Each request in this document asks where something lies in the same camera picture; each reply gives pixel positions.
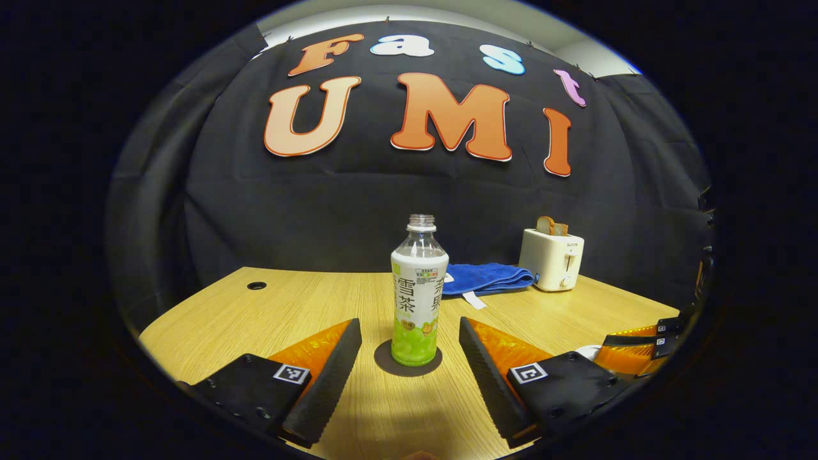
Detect water bottle with white-green label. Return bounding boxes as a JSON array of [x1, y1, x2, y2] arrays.
[[390, 214, 450, 367]]

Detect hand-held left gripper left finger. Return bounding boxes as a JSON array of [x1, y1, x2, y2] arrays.
[[176, 318, 363, 450]]

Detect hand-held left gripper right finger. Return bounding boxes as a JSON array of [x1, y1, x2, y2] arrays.
[[459, 316, 630, 449]]

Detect dark round coaster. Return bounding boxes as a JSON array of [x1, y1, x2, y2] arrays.
[[374, 339, 443, 377]]

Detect cream toaster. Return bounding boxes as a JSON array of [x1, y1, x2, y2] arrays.
[[518, 228, 585, 293]]

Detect blue towel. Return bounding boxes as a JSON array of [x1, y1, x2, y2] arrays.
[[441, 263, 536, 311]]

